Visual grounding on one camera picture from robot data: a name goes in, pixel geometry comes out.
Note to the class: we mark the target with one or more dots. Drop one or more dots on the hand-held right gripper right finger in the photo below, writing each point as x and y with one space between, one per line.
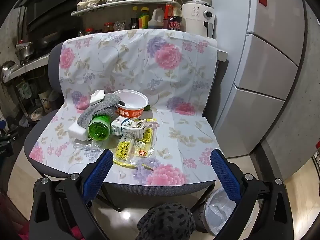
225 177

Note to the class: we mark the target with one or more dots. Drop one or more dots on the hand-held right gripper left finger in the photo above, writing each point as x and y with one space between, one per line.
100 172

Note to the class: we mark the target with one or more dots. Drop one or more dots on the clear plastic tray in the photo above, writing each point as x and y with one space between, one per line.
85 146

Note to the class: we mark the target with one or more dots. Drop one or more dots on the trash bin with white liner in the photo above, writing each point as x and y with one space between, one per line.
217 212

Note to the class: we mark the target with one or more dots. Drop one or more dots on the yellow snack packet cream contents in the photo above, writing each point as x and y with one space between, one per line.
142 145

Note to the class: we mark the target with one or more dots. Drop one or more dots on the yellow printed snack packet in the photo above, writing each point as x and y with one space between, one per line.
123 150

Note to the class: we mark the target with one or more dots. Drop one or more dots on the green plastic bottle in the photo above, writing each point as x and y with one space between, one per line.
98 128

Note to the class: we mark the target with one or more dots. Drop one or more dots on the white sponge block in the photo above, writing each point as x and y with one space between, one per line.
77 131

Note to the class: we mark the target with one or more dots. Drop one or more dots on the printed clear plastic wrapper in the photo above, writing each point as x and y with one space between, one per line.
127 128

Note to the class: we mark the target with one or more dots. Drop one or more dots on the grey white fluffy cloth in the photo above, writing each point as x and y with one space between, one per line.
100 107

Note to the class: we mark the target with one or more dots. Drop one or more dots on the orange white instant noodle bowl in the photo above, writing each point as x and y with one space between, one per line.
130 112

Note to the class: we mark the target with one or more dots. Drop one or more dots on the grey office chair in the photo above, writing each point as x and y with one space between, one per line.
37 135

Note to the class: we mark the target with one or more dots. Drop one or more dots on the person's leopard print leg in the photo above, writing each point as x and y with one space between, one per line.
165 222

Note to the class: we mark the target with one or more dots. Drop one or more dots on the patterned bowl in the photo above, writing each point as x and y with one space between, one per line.
38 113

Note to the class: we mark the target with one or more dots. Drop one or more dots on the cups beside chair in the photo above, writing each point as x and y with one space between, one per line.
43 101

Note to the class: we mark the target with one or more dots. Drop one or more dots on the black box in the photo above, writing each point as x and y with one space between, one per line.
7 147

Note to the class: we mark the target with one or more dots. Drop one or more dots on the pink garment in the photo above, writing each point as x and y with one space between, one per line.
12 220

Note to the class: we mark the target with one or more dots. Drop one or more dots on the floral printed cloth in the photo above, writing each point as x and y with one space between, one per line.
150 80

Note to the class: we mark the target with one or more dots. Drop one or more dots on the green label bottle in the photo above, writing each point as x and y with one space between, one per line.
24 90

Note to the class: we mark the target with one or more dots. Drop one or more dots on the white refrigerator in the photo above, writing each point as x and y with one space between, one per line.
262 55

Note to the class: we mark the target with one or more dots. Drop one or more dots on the black wok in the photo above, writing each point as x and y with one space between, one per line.
48 41

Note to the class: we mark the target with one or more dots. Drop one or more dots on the steel cooking pot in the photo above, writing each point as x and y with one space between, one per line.
25 51

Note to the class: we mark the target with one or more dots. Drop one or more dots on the black soy sauce bottle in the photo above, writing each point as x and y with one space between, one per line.
134 21

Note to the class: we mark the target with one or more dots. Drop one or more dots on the green yellow bottle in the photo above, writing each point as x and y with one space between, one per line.
143 18

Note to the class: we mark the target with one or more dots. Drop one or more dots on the white plastic jug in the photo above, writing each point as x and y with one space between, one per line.
155 20

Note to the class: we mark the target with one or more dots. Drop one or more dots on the white kitchen appliance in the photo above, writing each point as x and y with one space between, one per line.
195 17

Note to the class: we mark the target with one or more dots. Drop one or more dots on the white lid spice jar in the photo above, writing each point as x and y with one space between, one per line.
90 2
101 0
81 5

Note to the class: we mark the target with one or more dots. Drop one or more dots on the black range hood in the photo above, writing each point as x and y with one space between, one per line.
50 10

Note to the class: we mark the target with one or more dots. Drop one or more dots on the large cooking oil bottle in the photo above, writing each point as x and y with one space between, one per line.
173 15

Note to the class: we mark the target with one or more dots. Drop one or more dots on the white corner shelf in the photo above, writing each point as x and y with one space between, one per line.
125 2

